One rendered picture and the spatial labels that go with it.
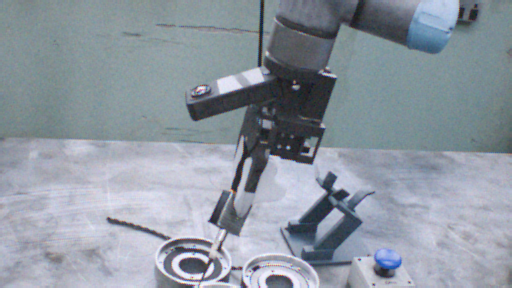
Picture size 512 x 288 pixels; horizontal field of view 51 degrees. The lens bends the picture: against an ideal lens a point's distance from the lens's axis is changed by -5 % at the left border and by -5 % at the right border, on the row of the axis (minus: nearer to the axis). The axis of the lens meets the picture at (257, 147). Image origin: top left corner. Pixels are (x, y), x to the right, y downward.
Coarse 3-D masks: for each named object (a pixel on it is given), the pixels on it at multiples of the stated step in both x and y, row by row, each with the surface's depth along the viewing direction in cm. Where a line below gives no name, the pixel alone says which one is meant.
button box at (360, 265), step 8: (352, 264) 81; (360, 264) 79; (368, 264) 80; (376, 264) 79; (352, 272) 81; (360, 272) 78; (368, 272) 78; (376, 272) 78; (384, 272) 78; (392, 272) 78; (400, 272) 79; (352, 280) 81; (360, 280) 78; (368, 280) 76; (376, 280) 76; (384, 280) 77; (392, 280) 77; (400, 280) 77; (408, 280) 77
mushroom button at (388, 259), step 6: (378, 252) 78; (384, 252) 78; (390, 252) 78; (396, 252) 78; (378, 258) 77; (384, 258) 76; (390, 258) 77; (396, 258) 77; (378, 264) 77; (384, 264) 76; (390, 264) 76; (396, 264) 76; (384, 270) 78
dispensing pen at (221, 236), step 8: (224, 192) 73; (224, 200) 72; (216, 208) 73; (216, 216) 72; (224, 232) 72; (216, 240) 72; (224, 240) 72; (216, 248) 72; (216, 256) 72; (208, 264) 71; (200, 280) 71
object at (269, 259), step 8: (256, 256) 78; (264, 256) 79; (272, 256) 80; (280, 256) 80; (288, 256) 80; (248, 264) 77; (256, 264) 79; (264, 264) 79; (272, 264) 79; (280, 264) 79; (288, 264) 80; (296, 264) 79; (304, 264) 79; (248, 272) 77; (272, 272) 78; (280, 272) 78; (304, 272) 79; (312, 272) 77; (248, 280) 75; (264, 280) 76; (272, 280) 78; (280, 280) 78; (288, 280) 77; (296, 280) 77; (312, 280) 77
